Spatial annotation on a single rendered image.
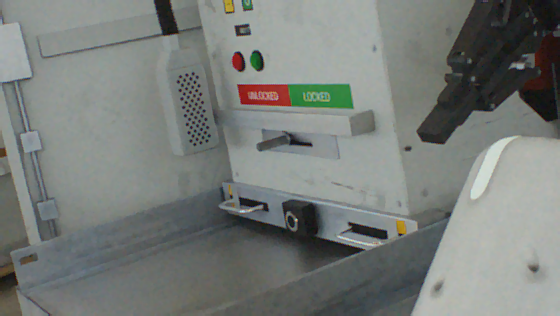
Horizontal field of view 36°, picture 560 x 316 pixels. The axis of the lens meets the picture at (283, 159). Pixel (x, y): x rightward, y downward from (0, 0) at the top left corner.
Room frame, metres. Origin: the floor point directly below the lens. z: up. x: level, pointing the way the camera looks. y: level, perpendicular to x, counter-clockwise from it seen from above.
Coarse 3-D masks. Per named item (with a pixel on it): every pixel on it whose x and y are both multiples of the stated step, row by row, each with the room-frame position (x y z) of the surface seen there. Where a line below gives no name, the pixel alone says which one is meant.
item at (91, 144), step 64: (0, 0) 1.58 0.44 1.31; (64, 0) 1.61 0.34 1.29; (128, 0) 1.65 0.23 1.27; (192, 0) 1.69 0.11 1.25; (0, 64) 1.55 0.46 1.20; (64, 64) 1.61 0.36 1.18; (128, 64) 1.64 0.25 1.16; (0, 128) 1.54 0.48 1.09; (64, 128) 1.60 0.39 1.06; (128, 128) 1.63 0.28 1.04; (64, 192) 1.59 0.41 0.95; (128, 192) 1.63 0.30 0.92; (192, 192) 1.66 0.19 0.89
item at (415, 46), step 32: (384, 0) 1.10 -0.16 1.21; (416, 0) 1.12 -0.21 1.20; (448, 0) 1.15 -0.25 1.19; (384, 32) 1.09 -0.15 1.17; (416, 32) 1.12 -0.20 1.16; (448, 32) 1.14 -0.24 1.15; (416, 64) 1.12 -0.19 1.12; (512, 64) 1.20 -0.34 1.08; (416, 96) 1.11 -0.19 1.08; (512, 96) 1.20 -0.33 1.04; (416, 128) 1.11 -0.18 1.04; (480, 128) 1.16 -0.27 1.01; (512, 128) 1.19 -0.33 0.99; (544, 128) 1.22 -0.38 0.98; (416, 160) 1.10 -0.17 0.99; (448, 160) 1.13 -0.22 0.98; (416, 192) 1.10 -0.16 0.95; (448, 192) 1.13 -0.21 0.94
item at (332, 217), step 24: (240, 192) 1.47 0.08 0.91; (264, 192) 1.40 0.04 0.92; (288, 192) 1.35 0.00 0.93; (264, 216) 1.41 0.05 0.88; (336, 216) 1.22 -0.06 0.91; (360, 216) 1.17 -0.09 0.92; (384, 216) 1.12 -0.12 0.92; (408, 216) 1.09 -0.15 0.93; (432, 216) 1.08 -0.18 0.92; (336, 240) 1.23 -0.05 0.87
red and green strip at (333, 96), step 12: (240, 84) 1.43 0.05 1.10; (252, 84) 1.40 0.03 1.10; (264, 84) 1.36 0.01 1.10; (276, 84) 1.33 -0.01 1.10; (288, 84) 1.30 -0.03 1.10; (300, 84) 1.27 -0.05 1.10; (312, 84) 1.24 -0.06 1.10; (324, 84) 1.22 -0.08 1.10; (336, 84) 1.19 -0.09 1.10; (348, 84) 1.17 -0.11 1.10; (240, 96) 1.44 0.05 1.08; (252, 96) 1.40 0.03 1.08; (264, 96) 1.37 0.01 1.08; (276, 96) 1.34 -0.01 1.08; (288, 96) 1.31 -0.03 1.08; (300, 96) 1.28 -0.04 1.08; (312, 96) 1.25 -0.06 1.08; (324, 96) 1.22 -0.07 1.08; (336, 96) 1.20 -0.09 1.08; (348, 96) 1.17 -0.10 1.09; (336, 108) 1.20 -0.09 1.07; (348, 108) 1.18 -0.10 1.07
